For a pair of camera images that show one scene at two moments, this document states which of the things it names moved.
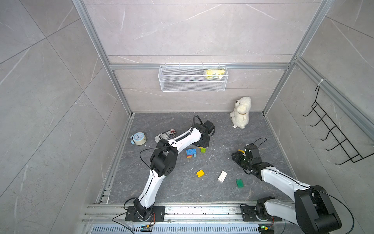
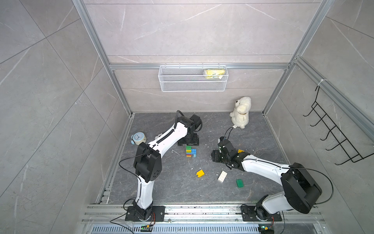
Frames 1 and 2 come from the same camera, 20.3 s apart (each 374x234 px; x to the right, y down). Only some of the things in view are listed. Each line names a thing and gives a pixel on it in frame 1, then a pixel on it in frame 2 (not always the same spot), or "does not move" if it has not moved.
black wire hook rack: (352, 154) does not move
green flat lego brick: (239, 183) does not move
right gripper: (238, 154) to (215, 156)
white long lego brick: (222, 176) does not move
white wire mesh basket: (191, 78) does not move
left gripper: (207, 144) to (195, 142)
